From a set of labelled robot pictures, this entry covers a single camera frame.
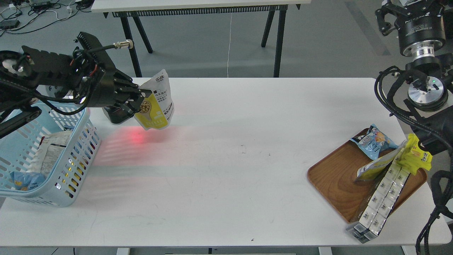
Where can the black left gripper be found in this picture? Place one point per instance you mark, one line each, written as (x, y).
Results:
(88, 74)

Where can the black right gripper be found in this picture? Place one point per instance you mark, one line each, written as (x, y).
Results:
(418, 24)

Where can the yellow white snack pouch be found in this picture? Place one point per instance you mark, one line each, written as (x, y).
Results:
(157, 108)

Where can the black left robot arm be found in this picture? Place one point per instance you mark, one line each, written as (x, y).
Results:
(19, 91)

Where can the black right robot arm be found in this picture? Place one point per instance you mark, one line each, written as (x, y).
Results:
(418, 94)

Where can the light blue plastic basket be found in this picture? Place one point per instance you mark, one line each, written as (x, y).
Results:
(67, 175)

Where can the bright yellow snack pack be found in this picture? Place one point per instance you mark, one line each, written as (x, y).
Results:
(413, 157)

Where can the blue snack bag in basket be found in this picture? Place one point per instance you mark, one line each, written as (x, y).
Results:
(25, 181)

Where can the long white snack box pack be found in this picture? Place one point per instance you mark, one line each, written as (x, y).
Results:
(375, 208)

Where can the black barcode scanner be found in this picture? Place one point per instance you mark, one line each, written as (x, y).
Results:
(117, 115)

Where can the background table with black legs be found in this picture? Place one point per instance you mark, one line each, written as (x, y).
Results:
(135, 9)

